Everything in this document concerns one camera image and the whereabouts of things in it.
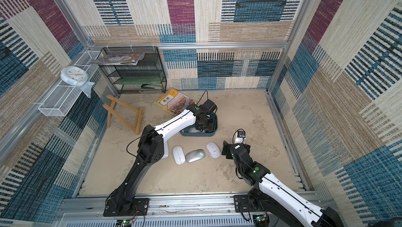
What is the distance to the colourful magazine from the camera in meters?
0.82

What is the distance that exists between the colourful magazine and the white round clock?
0.07m

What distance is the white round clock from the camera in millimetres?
738
